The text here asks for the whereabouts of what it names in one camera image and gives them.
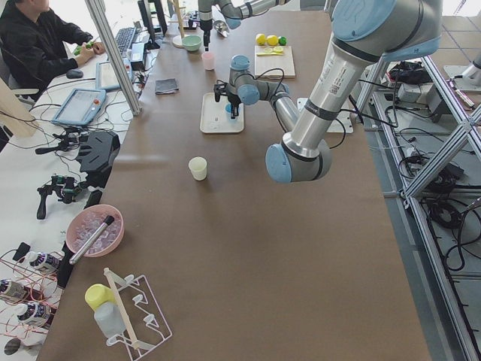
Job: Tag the metal ice scoop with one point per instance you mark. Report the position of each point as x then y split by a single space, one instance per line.
221 28

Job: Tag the wooden cutting board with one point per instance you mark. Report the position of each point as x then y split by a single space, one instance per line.
274 66

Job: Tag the cream rabbit tray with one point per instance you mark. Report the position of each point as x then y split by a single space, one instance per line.
213 117

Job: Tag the wooden glass stand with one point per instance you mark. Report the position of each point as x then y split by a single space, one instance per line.
177 41

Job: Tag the metal muddler in bowl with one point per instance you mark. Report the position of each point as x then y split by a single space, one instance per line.
91 240

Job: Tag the yellow plastic knife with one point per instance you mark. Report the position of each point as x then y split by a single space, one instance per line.
269 54

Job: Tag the pink plastic cup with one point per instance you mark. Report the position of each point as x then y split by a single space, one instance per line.
208 60

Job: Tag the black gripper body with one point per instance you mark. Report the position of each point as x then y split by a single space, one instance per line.
233 99
206 29

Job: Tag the green lime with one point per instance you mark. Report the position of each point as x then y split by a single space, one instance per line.
282 41

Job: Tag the green bowl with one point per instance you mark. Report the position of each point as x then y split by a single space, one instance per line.
192 43

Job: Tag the grey folded cloth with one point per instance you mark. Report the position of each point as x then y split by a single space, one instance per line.
166 86

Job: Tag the pink ribbed bowl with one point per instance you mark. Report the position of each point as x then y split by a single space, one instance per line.
87 222

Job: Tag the black keyboard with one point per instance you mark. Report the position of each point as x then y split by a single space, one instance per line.
124 39

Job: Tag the whole yellow lemon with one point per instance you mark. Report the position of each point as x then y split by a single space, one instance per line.
272 40

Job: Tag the blue plastic cup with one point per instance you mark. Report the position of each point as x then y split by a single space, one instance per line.
228 113

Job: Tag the seated person in black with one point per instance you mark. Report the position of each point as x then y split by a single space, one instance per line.
37 45

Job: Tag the translucent cup on rack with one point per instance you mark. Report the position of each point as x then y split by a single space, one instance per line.
109 319

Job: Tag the aluminium frame post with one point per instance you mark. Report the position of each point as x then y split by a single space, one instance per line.
97 11

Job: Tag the blue teach pendant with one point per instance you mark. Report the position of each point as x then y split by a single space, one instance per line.
80 108
105 77

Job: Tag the cream plastic cup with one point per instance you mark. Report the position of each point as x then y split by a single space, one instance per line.
198 168

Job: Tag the yellow-green plastic cup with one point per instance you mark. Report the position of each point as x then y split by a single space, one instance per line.
97 294

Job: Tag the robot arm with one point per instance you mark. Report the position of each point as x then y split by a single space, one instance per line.
363 32
233 14

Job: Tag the white wire cup rack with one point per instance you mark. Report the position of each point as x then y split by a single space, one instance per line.
146 325

